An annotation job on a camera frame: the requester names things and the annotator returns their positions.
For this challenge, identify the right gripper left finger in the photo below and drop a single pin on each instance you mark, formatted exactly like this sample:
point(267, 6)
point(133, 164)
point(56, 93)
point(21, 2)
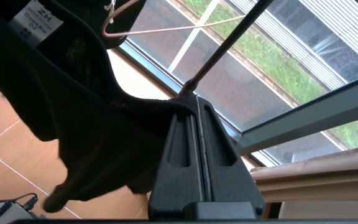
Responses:
point(176, 186)

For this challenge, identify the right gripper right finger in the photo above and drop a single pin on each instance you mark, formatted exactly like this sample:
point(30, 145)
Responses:
point(235, 186)

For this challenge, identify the black garment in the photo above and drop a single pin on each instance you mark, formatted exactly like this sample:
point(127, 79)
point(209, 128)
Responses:
point(89, 124)

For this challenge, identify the pink clothes hanger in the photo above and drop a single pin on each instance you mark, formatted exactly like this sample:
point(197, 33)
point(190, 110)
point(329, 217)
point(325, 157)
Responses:
point(166, 30)

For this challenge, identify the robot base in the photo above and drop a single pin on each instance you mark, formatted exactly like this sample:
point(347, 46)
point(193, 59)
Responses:
point(2, 213)

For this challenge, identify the black clothes rack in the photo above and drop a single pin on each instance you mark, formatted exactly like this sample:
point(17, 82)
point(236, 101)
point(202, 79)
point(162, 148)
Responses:
point(228, 40)

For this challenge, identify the beige curtain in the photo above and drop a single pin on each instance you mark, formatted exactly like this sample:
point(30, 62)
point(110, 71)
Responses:
point(322, 174)

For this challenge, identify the window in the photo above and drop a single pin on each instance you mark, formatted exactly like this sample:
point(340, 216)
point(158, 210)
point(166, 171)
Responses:
point(259, 62)

